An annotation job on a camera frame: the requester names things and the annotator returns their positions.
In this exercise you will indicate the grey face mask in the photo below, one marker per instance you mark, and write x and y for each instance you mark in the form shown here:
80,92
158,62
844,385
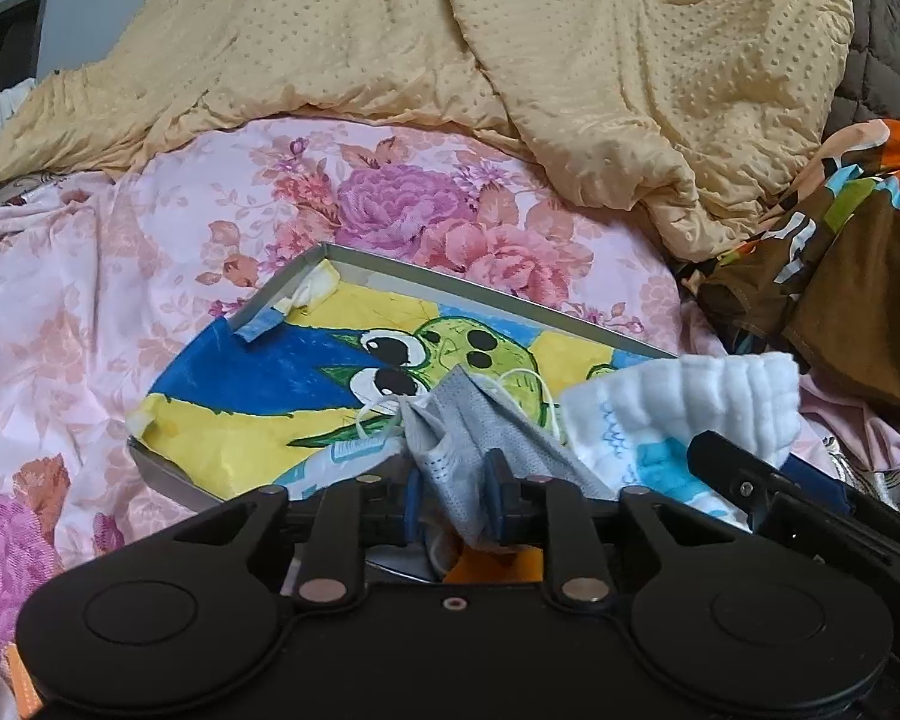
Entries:
465,427

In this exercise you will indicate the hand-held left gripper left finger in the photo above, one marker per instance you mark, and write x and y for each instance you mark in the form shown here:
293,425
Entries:
412,514

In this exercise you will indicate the cartoon frog towel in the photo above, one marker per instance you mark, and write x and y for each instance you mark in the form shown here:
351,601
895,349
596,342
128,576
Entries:
255,405

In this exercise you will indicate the yellow dotted blanket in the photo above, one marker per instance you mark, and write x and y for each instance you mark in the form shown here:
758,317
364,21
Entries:
570,90

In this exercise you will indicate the orange packet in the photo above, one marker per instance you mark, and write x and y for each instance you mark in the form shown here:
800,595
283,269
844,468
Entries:
487,566

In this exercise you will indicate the white quilted washcloth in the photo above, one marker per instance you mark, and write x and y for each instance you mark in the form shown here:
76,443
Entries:
690,397

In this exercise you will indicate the light pink garment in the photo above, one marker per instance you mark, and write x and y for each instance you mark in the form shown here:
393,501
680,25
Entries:
855,420

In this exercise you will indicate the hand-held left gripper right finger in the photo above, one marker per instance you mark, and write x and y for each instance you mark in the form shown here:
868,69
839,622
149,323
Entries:
499,506

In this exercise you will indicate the dark cabinet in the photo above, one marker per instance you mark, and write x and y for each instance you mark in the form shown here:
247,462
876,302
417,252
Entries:
7,45

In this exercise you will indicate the colourful patchwork blanket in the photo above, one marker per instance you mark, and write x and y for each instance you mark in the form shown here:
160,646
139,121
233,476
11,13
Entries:
855,277

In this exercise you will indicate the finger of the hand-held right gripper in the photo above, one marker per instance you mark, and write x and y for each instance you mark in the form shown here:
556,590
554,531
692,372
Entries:
817,478
727,465

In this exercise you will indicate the white cloth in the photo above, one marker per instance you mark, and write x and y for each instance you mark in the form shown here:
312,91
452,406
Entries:
0,109

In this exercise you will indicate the grey tray box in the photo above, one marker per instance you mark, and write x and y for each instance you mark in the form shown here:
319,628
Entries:
390,266

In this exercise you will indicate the brown quilted blanket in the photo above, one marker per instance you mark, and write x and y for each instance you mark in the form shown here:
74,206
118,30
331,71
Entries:
877,52

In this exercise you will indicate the pink floral bed sheet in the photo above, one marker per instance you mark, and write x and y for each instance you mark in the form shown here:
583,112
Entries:
82,315

